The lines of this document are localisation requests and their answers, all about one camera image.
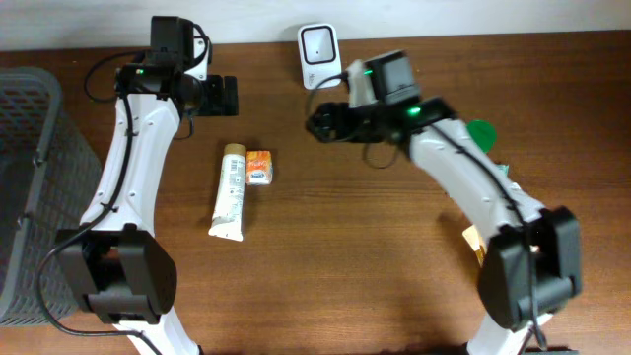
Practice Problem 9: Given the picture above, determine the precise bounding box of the orange small carton box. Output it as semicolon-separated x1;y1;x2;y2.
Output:
245;151;273;185

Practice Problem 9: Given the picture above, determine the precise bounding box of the white tube gold cap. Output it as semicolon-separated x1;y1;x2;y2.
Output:
208;143;246;242

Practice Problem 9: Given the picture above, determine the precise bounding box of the green lid jar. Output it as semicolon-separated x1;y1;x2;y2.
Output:
466;120;497;153

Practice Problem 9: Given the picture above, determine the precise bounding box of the teal snack packet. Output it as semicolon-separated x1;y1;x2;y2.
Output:
497;164;510;176

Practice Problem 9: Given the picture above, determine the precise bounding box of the beige brown snack bag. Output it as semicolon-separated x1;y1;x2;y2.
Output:
462;225;486;266

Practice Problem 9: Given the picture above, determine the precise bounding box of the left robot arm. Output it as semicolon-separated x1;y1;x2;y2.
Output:
47;16;239;354

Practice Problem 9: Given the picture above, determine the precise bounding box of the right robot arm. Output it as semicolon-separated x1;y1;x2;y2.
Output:
306;51;583;354

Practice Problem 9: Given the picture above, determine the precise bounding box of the white barcode scanner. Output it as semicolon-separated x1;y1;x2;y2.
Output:
297;23;342;90

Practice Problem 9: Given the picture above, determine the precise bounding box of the grey plastic mesh basket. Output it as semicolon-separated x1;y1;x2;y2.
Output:
1;67;102;327

